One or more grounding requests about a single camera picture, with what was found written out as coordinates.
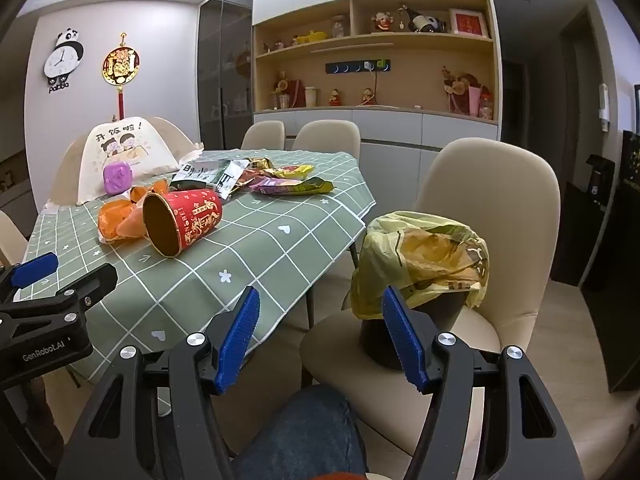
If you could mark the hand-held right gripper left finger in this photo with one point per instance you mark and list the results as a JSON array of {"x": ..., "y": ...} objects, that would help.
[{"x": 239, "y": 342}]

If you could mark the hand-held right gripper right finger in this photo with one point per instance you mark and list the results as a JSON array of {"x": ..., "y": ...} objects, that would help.
[{"x": 405, "y": 342}]

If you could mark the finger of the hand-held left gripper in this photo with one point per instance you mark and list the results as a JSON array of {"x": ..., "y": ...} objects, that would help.
[
  {"x": 92, "y": 282},
  {"x": 35, "y": 269}
]

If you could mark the orange snack wrapper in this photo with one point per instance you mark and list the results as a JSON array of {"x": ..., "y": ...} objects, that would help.
[{"x": 117, "y": 217}]

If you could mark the yellow plastic bag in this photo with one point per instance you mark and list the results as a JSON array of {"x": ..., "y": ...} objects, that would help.
[{"x": 380, "y": 255}]

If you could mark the pink snack wrapper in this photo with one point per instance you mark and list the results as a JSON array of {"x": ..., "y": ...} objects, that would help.
[{"x": 272, "y": 187}]

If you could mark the translucent pink wrapper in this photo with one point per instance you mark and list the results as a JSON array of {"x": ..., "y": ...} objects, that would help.
[{"x": 247, "y": 177}]

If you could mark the yellow snack wrapper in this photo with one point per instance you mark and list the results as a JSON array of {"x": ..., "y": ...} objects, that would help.
[{"x": 312, "y": 186}]

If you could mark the red gold snack wrapper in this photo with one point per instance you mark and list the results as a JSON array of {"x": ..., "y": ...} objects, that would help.
[{"x": 295, "y": 171}]

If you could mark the person's left forearm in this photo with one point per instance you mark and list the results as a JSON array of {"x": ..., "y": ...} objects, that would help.
[{"x": 40, "y": 410}]

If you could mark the green checked tablecloth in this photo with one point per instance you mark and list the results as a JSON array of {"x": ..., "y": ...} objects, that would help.
[{"x": 260, "y": 240}]

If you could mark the purple plastic box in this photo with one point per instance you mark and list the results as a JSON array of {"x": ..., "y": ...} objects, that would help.
[{"x": 118, "y": 178}]

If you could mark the person's jeans leg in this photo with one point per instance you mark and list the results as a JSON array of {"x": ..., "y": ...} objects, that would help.
[{"x": 305, "y": 435}]

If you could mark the red paper cup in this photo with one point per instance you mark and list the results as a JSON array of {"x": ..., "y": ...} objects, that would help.
[{"x": 192, "y": 220}]

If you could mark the white cartoon printed cloth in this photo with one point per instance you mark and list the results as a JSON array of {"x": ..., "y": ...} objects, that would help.
[{"x": 130, "y": 147}]

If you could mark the white printed packet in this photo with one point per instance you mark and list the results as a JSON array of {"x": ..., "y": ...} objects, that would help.
[{"x": 197, "y": 170}]

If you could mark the white and black snack packet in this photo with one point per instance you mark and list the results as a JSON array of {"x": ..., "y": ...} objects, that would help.
[{"x": 229, "y": 180}]

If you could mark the gold brown wrapper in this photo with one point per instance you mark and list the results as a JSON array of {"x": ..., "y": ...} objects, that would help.
[{"x": 260, "y": 163}]

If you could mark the white base cabinet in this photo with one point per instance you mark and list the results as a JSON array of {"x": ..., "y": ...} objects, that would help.
[{"x": 395, "y": 127}]

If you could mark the red gold hanging ornament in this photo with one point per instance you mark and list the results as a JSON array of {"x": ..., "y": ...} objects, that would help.
[{"x": 120, "y": 65}]

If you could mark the black cabinet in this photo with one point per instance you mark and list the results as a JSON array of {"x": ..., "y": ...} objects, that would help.
[{"x": 625, "y": 260}]

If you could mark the small seated figurine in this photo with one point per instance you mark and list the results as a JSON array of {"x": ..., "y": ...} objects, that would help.
[
  {"x": 368, "y": 96},
  {"x": 335, "y": 97}
]

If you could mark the small flower bouquet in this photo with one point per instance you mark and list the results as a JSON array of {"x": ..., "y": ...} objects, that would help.
[{"x": 281, "y": 92}]

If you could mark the red bag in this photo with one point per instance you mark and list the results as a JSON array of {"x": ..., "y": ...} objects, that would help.
[{"x": 296, "y": 94}]

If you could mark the wooden shelf unit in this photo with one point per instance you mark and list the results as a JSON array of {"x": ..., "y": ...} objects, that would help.
[{"x": 415, "y": 87}]

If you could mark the large wrapped bouquet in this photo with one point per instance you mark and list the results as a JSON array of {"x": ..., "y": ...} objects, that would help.
[{"x": 467, "y": 95}]

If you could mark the white cup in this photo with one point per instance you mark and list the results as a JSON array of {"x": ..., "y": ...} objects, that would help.
[{"x": 311, "y": 97}]

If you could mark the dark glass cabinet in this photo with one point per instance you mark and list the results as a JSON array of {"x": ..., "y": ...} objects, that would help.
[{"x": 225, "y": 60}]

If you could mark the green charger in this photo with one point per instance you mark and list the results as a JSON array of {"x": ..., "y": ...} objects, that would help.
[{"x": 383, "y": 65}]

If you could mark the black power strip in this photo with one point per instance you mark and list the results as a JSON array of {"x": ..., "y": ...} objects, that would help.
[{"x": 345, "y": 67}]

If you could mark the yellow toy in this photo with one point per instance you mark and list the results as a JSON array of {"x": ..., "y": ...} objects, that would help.
[{"x": 310, "y": 38}]

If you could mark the red figurine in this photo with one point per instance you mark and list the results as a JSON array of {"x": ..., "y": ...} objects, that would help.
[{"x": 383, "y": 22}]

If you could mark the panda plush toy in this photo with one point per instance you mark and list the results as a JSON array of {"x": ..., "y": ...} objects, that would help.
[{"x": 427, "y": 22}]

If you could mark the glass jar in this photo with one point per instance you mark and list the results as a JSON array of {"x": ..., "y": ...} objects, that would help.
[{"x": 339, "y": 26}]

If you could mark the panda wall clock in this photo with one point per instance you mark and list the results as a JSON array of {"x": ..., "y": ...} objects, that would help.
[{"x": 62, "y": 60}]

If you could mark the white wall dispenser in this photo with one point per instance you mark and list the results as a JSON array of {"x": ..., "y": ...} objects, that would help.
[{"x": 605, "y": 107}]

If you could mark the red picture white frame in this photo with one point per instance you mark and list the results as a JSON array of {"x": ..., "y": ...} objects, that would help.
[{"x": 469, "y": 23}]

